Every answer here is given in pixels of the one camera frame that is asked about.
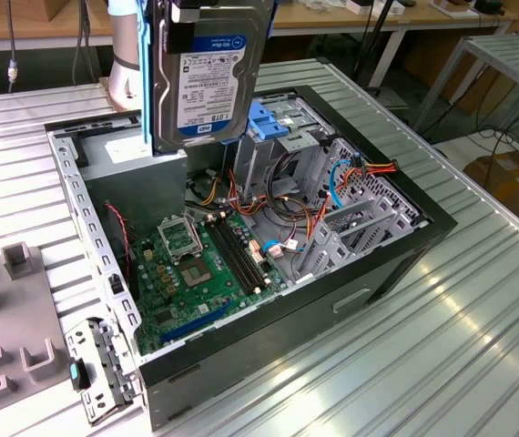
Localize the black RAM slot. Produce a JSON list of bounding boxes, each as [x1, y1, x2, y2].
[[204, 219, 252, 296], [217, 217, 265, 292], [223, 215, 271, 290], [210, 218, 259, 294]]

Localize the hard disk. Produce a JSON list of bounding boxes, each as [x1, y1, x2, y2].
[[138, 0, 275, 158]]

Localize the black PC case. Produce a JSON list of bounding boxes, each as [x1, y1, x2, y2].
[[43, 84, 459, 432]]

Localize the black tripod stand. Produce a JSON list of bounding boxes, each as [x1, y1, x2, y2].
[[352, 0, 406, 99]]

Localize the small black device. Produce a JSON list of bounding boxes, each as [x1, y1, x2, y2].
[[475, 0, 506, 15]]

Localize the orange power wire with plug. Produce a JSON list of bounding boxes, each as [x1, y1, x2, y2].
[[307, 157, 401, 249]]

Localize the grey metal disk bay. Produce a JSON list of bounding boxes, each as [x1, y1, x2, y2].
[[293, 195, 429, 284]]

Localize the blue expansion slot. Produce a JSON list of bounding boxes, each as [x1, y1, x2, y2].
[[158, 300, 236, 345]]

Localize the yellow and orange wires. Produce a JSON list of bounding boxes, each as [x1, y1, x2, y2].
[[195, 175, 224, 207]]

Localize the blue wire with white plug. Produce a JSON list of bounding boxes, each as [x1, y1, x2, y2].
[[261, 239, 305, 259]]

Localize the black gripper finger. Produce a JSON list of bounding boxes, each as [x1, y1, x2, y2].
[[167, 0, 204, 55]]

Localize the blue wire with black plug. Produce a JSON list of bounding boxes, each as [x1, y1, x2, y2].
[[329, 157, 363, 210]]

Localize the grey parts rack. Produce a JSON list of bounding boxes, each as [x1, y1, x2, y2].
[[0, 243, 72, 415]]

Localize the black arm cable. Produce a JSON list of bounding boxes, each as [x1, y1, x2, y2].
[[71, 0, 90, 87]]

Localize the black cable with silver connector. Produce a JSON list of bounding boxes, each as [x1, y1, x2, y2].
[[5, 0, 19, 95]]

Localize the grey optical drive cage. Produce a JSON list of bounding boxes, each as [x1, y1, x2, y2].
[[221, 93, 336, 204]]

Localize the orange wire bundle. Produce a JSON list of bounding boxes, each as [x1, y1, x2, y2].
[[226, 168, 315, 229]]

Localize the green motherboard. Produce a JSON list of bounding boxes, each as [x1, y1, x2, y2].
[[129, 211, 288, 357]]

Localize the wooden desk with white frame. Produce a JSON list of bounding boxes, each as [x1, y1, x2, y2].
[[0, 0, 519, 87]]

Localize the brown square base plate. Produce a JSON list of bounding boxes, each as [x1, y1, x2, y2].
[[97, 76, 142, 113]]

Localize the metal expansion bracket retainer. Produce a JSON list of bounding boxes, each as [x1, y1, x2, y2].
[[65, 318, 145, 427]]

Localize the metal slat rack table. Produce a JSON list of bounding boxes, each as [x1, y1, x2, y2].
[[412, 34, 519, 133]]

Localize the CPU socket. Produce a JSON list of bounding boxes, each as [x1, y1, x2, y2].
[[178, 259, 216, 290]]

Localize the small white box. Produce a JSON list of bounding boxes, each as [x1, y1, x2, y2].
[[348, 0, 404, 15]]

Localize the metal socket cover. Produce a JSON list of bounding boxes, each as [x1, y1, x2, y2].
[[157, 213, 204, 263]]

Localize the red and black fan wire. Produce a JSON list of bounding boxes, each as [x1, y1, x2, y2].
[[104, 202, 133, 279]]

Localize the blue plastic drive latch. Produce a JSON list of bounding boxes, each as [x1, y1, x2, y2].
[[246, 102, 291, 141]]

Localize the black wire bundle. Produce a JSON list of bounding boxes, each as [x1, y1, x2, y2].
[[263, 152, 313, 227]]

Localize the grey power supply unit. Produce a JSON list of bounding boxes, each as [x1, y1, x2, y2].
[[76, 131, 189, 233]]

